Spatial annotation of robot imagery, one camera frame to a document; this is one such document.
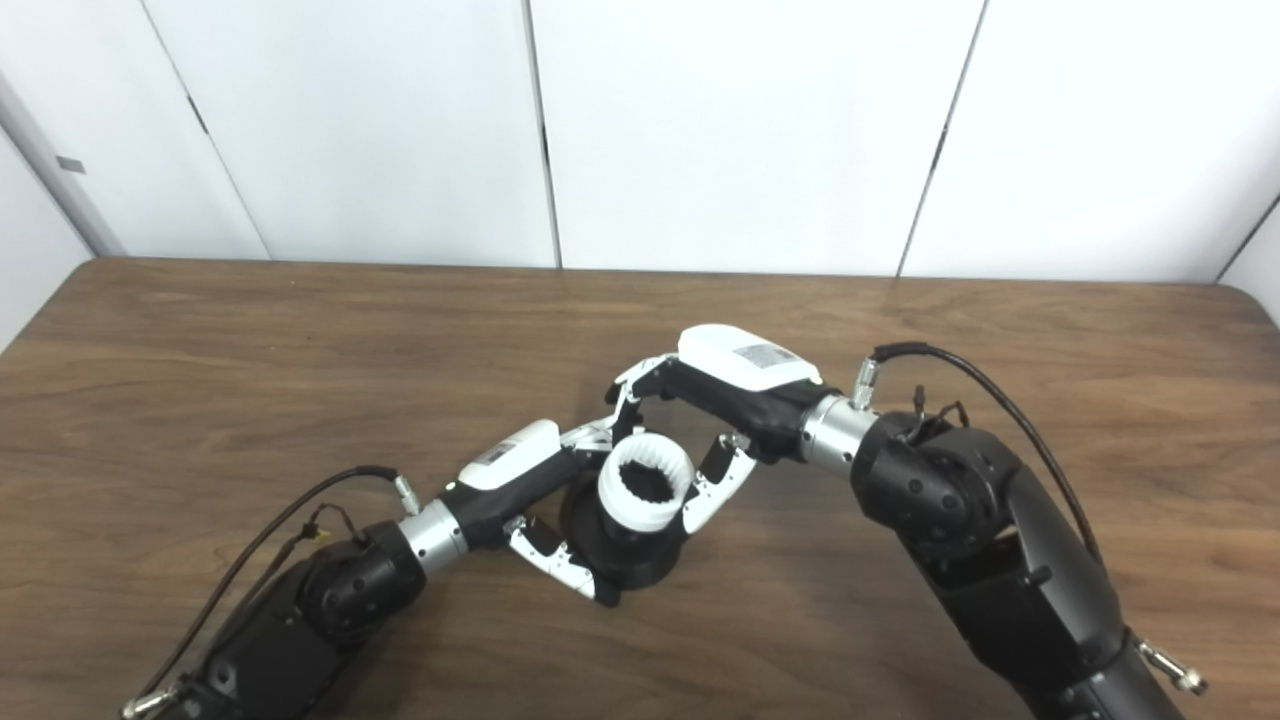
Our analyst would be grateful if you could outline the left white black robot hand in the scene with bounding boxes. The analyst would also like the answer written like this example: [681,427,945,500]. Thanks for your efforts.
[440,419,626,608]

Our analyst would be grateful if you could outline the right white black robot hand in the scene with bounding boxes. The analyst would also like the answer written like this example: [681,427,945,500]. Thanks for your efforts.
[605,323,826,538]

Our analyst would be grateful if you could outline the white toothed plastic ring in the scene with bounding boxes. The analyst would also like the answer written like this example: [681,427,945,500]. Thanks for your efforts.
[597,432,695,531]

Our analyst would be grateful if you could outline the round black plastic part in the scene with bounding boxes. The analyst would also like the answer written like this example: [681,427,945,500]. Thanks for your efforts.
[558,465,691,591]

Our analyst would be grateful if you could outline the thin right arm wires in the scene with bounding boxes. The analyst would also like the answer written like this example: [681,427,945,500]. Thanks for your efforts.
[905,386,971,441]

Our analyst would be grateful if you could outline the thin arm wires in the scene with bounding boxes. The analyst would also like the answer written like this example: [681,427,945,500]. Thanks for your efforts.
[280,503,371,561]
[905,386,971,441]

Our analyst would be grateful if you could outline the thin left arm wires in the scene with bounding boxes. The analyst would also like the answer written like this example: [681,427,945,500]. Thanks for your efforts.
[280,503,371,561]

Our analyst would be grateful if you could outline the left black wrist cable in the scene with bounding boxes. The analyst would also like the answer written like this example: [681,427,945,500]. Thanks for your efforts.
[120,465,421,719]

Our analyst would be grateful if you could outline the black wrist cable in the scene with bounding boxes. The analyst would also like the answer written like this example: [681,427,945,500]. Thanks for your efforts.
[852,341,1209,696]
[120,465,421,719]

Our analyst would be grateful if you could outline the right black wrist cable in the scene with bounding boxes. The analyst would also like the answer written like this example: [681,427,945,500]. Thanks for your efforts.
[852,341,1209,696]

